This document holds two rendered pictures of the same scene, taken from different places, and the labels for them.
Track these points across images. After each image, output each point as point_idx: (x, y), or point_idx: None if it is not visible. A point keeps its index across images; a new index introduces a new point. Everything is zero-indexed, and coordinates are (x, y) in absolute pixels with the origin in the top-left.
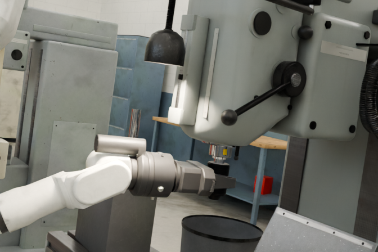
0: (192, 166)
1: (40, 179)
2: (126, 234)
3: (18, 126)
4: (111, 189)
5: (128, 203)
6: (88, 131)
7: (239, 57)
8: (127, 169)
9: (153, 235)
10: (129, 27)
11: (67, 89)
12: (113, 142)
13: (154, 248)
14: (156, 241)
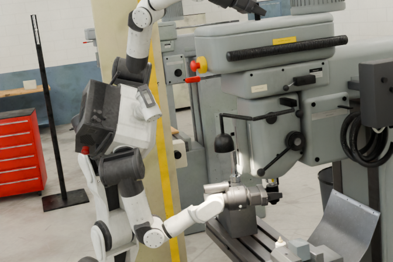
0: (256, 190)
1: (214, 155)
2: (241, 220)
3: (192, 119)
4: (214, 212)
5: None
6: None
7: (262, 137)
8: (220, 201)
9: (315, 175)
10: None
11: (219, 88)
12: (211, 188)
13: (316, 186)
14: (317, 179)
